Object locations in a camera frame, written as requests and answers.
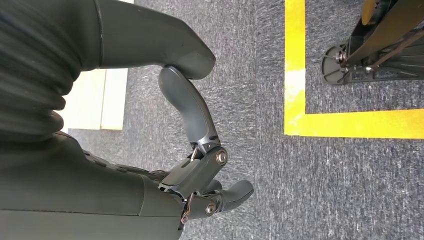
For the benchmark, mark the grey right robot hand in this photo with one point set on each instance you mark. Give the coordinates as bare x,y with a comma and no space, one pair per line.
66,192

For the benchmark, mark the pale wooden desk leg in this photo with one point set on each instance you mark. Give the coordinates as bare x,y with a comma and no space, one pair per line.
99,99

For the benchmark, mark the yellow floor tape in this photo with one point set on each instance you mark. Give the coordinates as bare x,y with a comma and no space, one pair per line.
294,66

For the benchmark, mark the black metal stand base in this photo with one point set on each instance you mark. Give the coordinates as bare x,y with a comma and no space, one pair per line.
334,66

